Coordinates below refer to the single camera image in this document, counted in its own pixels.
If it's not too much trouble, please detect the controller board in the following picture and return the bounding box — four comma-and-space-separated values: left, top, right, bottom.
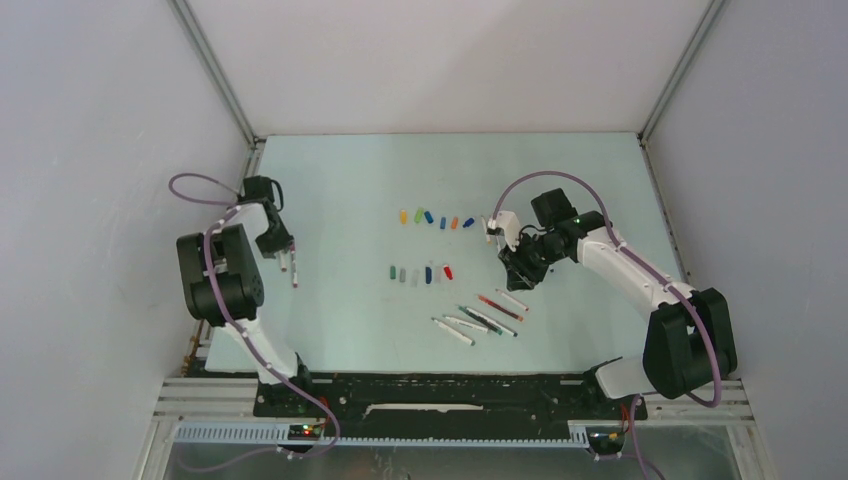
286, 424, 324, 441
589, 432, 623, 445

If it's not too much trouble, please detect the white cable duct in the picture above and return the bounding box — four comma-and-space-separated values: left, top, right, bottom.
174, 422, 589, 448

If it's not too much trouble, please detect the purple pen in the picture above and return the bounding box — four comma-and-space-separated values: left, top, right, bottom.
289, 244, 299, 289

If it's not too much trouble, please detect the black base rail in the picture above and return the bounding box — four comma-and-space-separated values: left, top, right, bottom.
253, 372, 647, 440

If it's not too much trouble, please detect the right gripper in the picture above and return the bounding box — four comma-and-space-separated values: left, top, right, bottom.
498, 231, 567, 292

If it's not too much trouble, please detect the left controller board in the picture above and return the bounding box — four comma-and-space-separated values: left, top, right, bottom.
286, 424, 324, 441

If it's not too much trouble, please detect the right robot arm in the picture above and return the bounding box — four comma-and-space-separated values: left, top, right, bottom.
486, 189, 738, 418

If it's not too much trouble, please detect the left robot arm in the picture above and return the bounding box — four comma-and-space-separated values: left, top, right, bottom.
168, 173, 316, 417

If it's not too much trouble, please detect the yellow pen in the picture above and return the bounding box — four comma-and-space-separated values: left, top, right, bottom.
480, 215, 491, 244

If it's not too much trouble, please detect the right controller board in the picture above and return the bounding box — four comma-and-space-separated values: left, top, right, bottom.
589, 432, 623, 445

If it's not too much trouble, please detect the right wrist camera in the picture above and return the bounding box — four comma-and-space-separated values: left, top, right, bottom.
487, 210, 522, 252

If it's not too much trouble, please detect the orange red gel pen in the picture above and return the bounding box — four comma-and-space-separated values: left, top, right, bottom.
477, 295, 524, 322

